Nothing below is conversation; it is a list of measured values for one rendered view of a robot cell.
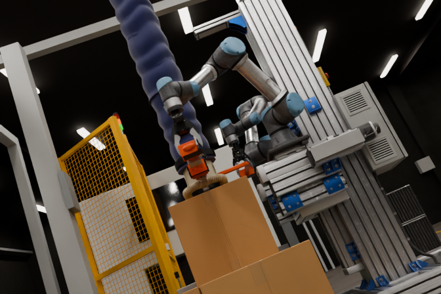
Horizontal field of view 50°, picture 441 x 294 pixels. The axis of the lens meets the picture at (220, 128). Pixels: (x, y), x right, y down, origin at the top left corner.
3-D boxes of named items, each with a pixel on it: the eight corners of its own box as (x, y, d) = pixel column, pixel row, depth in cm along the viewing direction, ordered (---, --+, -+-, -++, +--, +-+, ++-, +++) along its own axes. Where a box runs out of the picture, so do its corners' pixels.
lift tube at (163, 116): (179, 178, 267) (121, 29, 299) (215, 164, 271) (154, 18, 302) (176, 168, 247) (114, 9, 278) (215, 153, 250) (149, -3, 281)
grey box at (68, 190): (75, 213, 370) (64, 178, 379) (81, 210, 370) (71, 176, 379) (67, 209, 351) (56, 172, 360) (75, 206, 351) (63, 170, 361)
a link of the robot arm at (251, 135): (260, 152, 297) (250, 94, 335) (241, 163, 303) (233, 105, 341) (270, 161, 304) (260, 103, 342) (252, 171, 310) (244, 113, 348)
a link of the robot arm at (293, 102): (293, 117, 255) (218, 47, 252) (310, 102, 244) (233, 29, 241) (284, 129, 247) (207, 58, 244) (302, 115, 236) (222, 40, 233)
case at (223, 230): (208, 289, 267) (183, 222, 279) (273, 261, 270) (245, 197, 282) (198, 291, 210) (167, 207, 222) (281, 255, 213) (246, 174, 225)
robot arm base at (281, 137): (298, 146, 257) (291, 130, 260) (300, 138, 243) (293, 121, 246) (273, 156, 257) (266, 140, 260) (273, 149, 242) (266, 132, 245)
